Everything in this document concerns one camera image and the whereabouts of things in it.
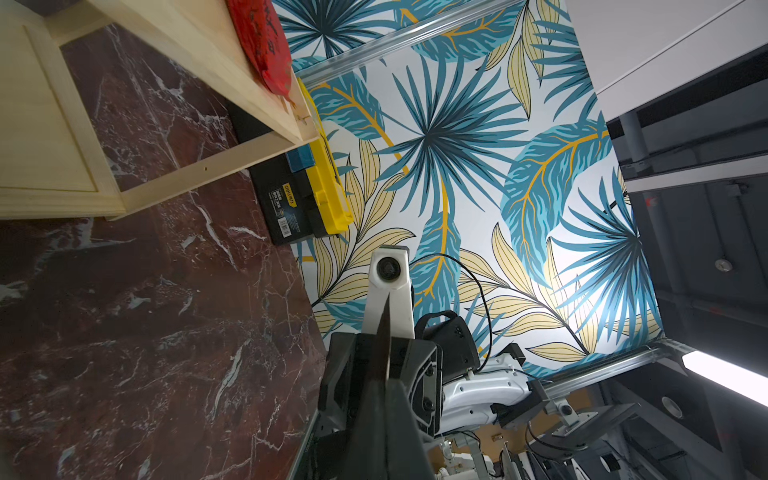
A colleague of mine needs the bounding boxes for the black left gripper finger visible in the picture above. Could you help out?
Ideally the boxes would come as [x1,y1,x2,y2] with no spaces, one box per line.
[338,379,434,479]

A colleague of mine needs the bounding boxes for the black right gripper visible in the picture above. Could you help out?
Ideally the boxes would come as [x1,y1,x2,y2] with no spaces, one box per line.
[316,332,443,437]

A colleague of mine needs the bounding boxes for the red tea bag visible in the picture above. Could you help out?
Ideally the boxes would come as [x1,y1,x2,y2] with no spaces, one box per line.
[226,0,292,98]

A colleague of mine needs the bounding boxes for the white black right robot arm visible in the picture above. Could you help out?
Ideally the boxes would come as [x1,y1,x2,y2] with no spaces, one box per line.
[304,311,638,479]

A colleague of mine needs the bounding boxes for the light wooden two-tier shelf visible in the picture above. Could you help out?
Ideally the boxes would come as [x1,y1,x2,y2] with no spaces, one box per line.
[1,1,320,220]

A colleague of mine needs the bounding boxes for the yellow black toolbox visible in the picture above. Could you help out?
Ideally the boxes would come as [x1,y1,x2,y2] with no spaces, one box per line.
[248,86,354,246]

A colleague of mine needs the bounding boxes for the white ceiling light strip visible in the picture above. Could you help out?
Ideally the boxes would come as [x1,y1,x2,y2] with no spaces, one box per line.
[681,351,768,406]

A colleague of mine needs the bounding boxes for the front right aluminium post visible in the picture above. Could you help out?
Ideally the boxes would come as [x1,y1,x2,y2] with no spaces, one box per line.
[544,337,694,399]

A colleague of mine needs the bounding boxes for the right aluminium corner post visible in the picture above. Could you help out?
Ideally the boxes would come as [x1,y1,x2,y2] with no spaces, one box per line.
[297,0,522,88]

